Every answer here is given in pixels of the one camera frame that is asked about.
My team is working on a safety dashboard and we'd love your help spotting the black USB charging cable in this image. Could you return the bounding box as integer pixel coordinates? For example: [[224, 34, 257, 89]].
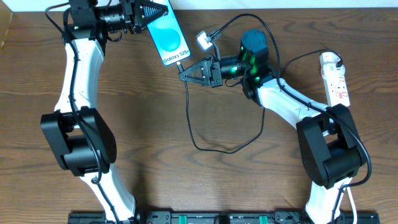
[[175, 49, 344, 155]]

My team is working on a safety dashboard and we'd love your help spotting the blue Galaxy smartphone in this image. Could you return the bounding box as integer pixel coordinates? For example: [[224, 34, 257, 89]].
[[148, 0, 191, 66]]

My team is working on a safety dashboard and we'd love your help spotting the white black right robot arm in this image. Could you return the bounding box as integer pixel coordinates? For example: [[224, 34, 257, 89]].
[[179, 29, 371, 223]]

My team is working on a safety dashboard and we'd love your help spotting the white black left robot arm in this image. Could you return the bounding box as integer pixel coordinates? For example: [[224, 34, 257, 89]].
[[40, 0, 169, 223]]

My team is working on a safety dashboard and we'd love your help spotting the white power strip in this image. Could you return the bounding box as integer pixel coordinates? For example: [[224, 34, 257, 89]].
[[320, 52, 350, 107]]

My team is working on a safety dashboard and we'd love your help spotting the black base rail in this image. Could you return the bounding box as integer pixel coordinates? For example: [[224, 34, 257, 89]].
[[67, 210, 381, 224]]

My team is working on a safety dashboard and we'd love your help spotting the white power strip cord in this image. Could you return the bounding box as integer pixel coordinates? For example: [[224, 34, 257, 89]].
[[345, 185, 359, 224]]

